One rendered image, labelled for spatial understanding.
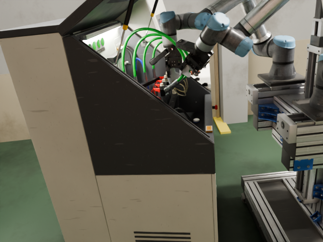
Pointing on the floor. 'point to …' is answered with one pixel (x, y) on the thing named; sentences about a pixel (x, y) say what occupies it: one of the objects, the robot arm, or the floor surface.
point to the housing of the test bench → (55, 127)
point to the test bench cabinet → (160, 207)
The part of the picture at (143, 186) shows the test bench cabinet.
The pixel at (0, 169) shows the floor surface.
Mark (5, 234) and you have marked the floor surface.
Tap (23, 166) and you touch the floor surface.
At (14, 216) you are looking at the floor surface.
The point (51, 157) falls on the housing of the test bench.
